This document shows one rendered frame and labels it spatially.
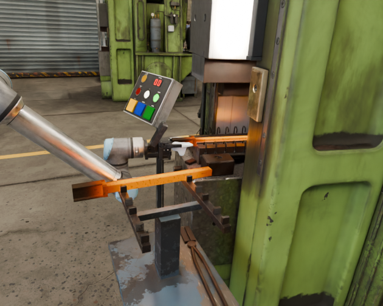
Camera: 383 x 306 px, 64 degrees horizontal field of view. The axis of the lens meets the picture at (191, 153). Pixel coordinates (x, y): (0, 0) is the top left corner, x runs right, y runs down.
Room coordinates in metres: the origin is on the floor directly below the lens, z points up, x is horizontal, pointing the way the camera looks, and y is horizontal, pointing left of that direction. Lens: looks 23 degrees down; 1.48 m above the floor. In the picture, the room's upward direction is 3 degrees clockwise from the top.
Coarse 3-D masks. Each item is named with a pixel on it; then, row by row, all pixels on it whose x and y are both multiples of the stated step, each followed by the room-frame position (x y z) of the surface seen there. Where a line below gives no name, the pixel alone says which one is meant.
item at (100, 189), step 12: (204, 168) 0.93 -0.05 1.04; (120, 180) 0.82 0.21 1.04; (132, 180) 0.82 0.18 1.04; (144, 180) 0.83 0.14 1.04; (156, 180) 0.84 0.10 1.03; (168, 180) 0.86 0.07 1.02; (180, 180) 0.88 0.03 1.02; (72, 192) 0.75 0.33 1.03; (84, 192) 0.76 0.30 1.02; (96, 192) 0.77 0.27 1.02; (108, 192) 0.78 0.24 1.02
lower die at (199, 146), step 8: (200, 136) 1.38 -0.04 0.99; (208, 136) 1.39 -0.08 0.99; (216, 136) 1.39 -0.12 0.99; (224, 136) 1.40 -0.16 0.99; (200, 144) 1.26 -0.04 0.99; (208, 144) 1.27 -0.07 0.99; (224, 144) 1.28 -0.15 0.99; (232, 144) 1.28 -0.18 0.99; (240, 144) 1.29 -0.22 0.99; (200, 152) 1.22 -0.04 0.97; (208, 152) 1.23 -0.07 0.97; (232, 152) 1.26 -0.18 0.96; (200, 160) 1.22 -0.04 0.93; (240, 160) 1.27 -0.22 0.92
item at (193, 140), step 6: (174, 138) 1.27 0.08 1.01; (180, 138) 1.28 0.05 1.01; (186, 138) 1.28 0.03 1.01; (192, 138) 1.28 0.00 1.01; (198, 138) 1.30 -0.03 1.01; (204, 138) 1.30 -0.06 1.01; (210, 138) 1.30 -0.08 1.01; (216, 138) 1.31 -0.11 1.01; (222, 138) 1.31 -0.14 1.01; (228, 138) 1.32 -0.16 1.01; (234, 138) 1.33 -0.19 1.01; (240, 138) 1.33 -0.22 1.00; (246, 138) 1.34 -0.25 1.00
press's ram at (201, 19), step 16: (192, 0) 1.45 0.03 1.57; (208, 0) 1.22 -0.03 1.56; (224, 0) 1.19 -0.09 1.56; (240, 0) 1.20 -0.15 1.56; (192, 16) 1.44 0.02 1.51; (208, 16) 1.21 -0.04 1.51; (224, 16) 1.19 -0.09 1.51; (240, 16) 1.20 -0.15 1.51; (192, 32) 1.43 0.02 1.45; (208, 32) 1.20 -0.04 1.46; (224, 32) 1.19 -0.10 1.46; (240, 32) 1.20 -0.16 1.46; (192, 48) 1.42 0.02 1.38; (208, 48) 1.18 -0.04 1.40; (224, 48) 1.19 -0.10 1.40; (240, 48) 1.20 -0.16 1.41
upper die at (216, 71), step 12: (192, 60) 1.41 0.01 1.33; (204, 60) 1.22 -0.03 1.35; (216, 60) 1.23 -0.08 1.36; (228, 60) 1.25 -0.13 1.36; (240, 60) 1.26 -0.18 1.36; (192, 72) 1.40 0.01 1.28; (204, 72) 1.22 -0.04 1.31; (216, 72) 1.24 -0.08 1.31; (228, 72) 1.25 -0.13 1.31; (240, 72) 1.26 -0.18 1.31
